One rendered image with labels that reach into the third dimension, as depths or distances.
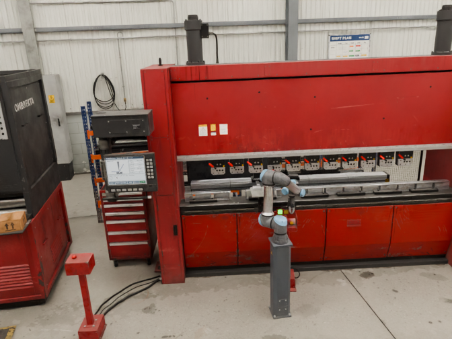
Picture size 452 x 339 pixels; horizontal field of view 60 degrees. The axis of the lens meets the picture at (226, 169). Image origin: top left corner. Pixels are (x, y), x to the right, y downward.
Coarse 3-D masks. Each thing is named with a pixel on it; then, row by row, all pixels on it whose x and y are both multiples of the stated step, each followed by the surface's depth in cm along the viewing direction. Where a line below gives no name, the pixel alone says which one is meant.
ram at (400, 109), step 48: (192, 96) 386; (240, 96) 388; (288, 96) 390; (336, 96) 391; (384, 96) 393; (432, 96) 395; (192, 144) 402; (240, 144) 403; (288, 144) 405; (336, 144) 407; (384, 144) 409
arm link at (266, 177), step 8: (264, 176) 342; (272, 176) 337; (264, 184) 343; (272, 184) 342; (264, 192) 347; (272, 192) 347; (264, 200) 349; (272, 200) 350; (264, 208) 350; (264, 216) 350; (272, 216) 351; (264, 224) 352
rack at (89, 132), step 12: (84, 108) 531; (84, 120) 536; (84, 132) 541; (96, 144) 594; (96, 156) 554; (96, 168) 606; (96, 180) 564; (96, 192) 570; (240, 192) 606; (96, 204) 577
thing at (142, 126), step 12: (96, 120) 336; (108, 120) 335; (120, 120) 335; (132, 120) 336; (144, 120) 336; (96, 132) 339; (108, 132) 338; (120, 132) 339; (132, 132) 339; (144, 132) 339; (108, 144) 351
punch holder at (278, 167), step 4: (268, 160) 410; (272, 160) 410; (276, 160) 410; (280, 160) 410; (268, 164) 411; (272, 164) 411; (276, 164) 411; (280, 164) 411; (268, 168) 412; (276, 168) 412; (280, 168) 412
